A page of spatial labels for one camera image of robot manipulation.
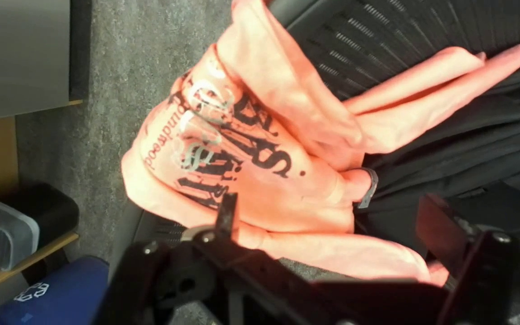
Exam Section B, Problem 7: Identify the black mesh office chair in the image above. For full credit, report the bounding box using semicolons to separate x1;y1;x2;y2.
270;0;520;282

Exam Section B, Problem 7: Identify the salmon pink printed sweatshirt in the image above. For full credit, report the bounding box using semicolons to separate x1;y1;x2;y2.
120;0;520;285

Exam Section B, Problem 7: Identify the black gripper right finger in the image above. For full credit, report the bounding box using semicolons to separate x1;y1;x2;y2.
415;193;520;325

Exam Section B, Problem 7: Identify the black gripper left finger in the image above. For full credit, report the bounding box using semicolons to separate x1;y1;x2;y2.
91;193;308;325

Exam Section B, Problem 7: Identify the blue fabric bag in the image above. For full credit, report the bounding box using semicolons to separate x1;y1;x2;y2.
0;257;108;325

